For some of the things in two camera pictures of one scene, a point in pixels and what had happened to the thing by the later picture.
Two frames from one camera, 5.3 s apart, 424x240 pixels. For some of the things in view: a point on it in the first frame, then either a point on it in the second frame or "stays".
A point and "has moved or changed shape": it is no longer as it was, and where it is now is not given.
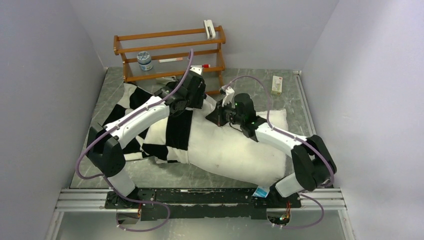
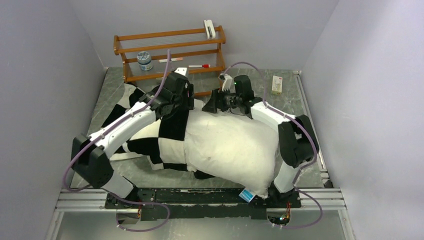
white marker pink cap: [178, 59] stays
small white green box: [277, 85] stays
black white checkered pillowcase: [168, 140] has moved or changed shape
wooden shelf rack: [155, 53] stays
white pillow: [226, 150] has moved or changed shape
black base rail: [199, 204] stays
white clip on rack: [208, 23] stays
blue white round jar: [144, 60] stays
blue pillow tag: [261, 192] -> [247, 195]
